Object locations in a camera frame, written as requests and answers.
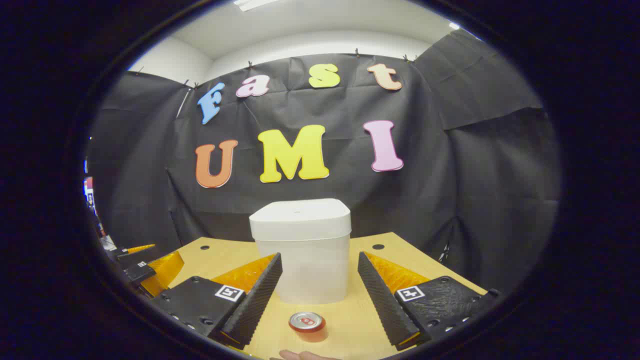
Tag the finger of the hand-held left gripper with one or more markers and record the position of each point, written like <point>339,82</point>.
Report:
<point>136,248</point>
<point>142,272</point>

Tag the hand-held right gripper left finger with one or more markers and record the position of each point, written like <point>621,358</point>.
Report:
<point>255,300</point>

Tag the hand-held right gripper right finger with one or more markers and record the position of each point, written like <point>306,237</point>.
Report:
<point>382,305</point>

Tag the red pop can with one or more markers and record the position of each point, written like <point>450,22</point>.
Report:
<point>307,325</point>

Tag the white desktop garbage bin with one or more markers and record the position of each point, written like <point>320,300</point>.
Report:
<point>300,235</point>

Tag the wooden desktop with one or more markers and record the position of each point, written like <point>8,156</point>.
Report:
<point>345,325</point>

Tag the white side table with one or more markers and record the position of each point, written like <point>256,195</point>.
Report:
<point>107,243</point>

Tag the computer monitor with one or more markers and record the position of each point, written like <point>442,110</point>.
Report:
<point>89,187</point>

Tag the black backdrop cloth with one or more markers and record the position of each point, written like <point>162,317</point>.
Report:
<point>450,175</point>

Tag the ceiling light panel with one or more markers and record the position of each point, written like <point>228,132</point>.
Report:
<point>252,3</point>

